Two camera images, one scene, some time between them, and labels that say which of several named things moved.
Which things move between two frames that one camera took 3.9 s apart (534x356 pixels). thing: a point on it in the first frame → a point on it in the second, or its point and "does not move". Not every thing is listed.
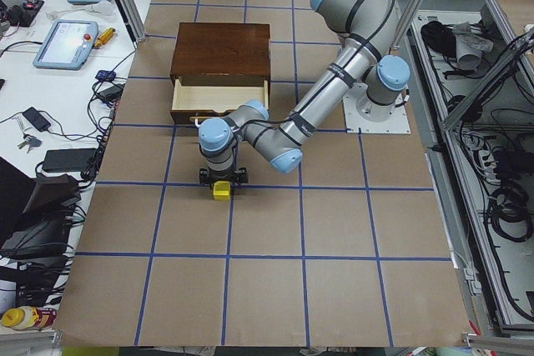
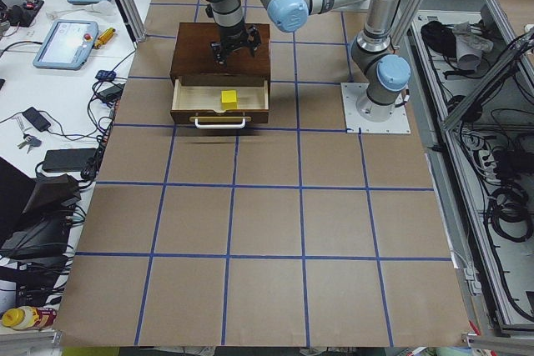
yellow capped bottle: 29,318 does not move
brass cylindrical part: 106,36 does not move
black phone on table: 37,118 does not move
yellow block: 222,190 → 229,99
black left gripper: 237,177 → 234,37
